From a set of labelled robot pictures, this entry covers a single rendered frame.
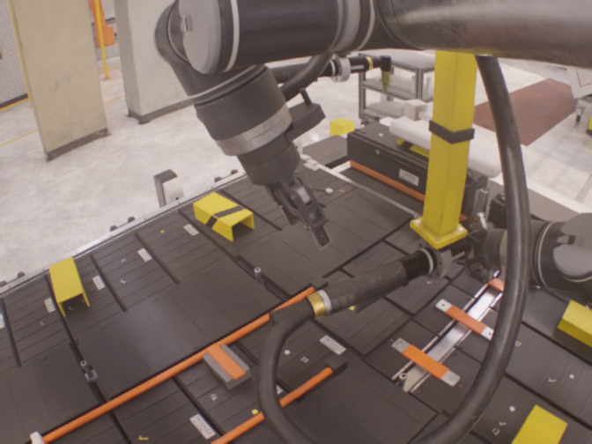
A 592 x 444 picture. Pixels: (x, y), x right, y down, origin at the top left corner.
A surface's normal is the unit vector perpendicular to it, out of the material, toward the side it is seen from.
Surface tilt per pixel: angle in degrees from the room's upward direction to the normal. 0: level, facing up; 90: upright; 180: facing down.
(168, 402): 0
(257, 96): 77
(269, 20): 92
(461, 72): 90
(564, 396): 0
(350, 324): 0
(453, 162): 90
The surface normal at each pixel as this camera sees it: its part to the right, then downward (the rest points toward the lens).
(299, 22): 0.48, 0.61
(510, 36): -0.64, 0.76
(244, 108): 0.29, 0.43
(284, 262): -0.04, -0.82
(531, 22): -0.77, 0.62
